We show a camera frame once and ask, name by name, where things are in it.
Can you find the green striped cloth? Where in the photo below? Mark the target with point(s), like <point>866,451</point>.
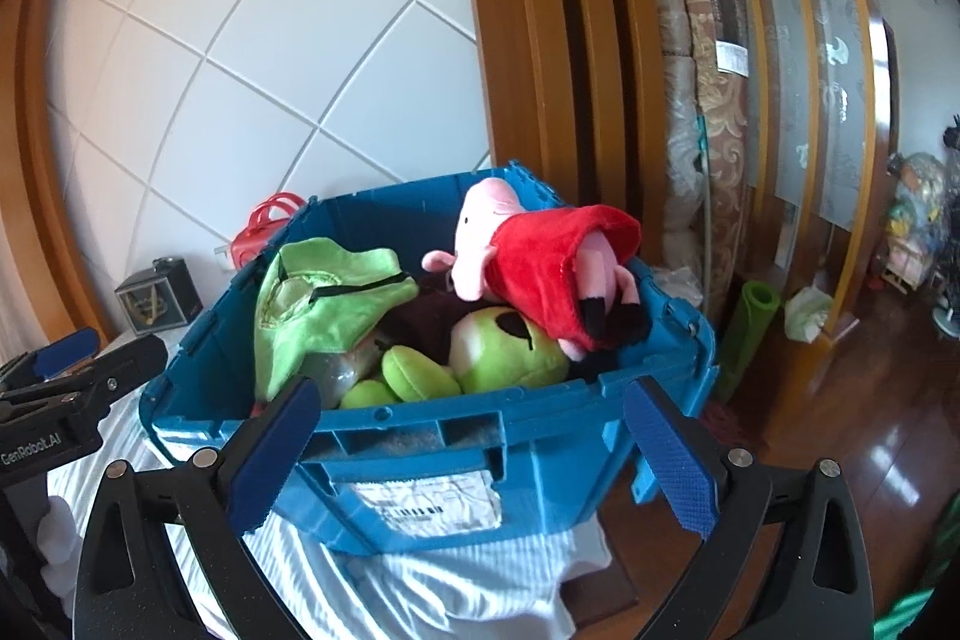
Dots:
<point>919,606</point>

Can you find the wooden frosted glass partition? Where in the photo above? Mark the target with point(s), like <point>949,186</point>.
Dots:
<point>810,85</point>

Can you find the pile of toys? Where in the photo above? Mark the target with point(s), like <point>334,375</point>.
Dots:
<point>922,212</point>

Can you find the person's left hand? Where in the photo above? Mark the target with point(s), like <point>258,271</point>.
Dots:
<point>60,531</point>

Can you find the white wall switch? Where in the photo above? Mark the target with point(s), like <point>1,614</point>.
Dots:
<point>222,255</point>

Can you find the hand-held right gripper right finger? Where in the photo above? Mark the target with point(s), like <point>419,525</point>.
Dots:
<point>675,452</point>

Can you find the green rolled mat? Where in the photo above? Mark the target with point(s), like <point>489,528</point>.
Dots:
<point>750,325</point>

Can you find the silver metal clip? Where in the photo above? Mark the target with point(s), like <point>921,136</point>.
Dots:
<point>166,263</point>

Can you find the blue plastic crate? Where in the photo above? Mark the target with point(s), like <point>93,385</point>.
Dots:
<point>465,452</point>

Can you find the plastic wrapped roll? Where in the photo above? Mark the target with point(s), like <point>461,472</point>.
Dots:
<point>679,160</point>

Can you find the pink pig plush red dress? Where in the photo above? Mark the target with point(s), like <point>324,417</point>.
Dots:
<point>532,265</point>

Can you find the green frog plush toy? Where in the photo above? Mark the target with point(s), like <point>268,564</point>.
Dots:
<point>495,359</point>

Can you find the black gift box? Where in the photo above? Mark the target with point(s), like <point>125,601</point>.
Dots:
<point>161,299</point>

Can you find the striped bed sheet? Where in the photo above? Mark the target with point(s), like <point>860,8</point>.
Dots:
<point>420,580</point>

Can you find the patterned rolled carpet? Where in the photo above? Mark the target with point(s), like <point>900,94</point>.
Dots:
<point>720,160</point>

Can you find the white green plastic bag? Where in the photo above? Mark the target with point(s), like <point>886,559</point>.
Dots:
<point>806,314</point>

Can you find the red toy suitcase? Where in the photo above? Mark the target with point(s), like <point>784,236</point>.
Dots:
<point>255,242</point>

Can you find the wooden wall frame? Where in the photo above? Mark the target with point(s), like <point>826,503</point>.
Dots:
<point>525,10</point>

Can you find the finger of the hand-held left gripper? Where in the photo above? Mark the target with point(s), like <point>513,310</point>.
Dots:
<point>127,366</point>
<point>67,351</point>

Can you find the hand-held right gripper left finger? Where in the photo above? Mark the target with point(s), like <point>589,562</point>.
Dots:
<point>274,452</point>

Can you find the wooden bed base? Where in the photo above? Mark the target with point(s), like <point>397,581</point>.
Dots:
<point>600,599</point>

